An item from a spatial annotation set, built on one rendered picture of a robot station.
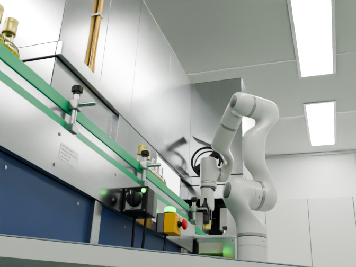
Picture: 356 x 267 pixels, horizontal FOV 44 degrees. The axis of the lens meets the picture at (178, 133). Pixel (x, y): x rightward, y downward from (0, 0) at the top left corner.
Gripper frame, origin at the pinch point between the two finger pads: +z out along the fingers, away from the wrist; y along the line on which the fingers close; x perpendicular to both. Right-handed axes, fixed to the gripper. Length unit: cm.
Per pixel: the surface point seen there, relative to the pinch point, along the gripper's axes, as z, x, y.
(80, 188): 17, -3, 112
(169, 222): 14, 2, 60
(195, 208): -2.0, -2.1, 14.4
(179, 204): -0.3, -4.4, 29.9
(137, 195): 13, 3, 90
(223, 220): -19, -10, -81
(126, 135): -32, -30, 35
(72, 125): 4, -3, 120
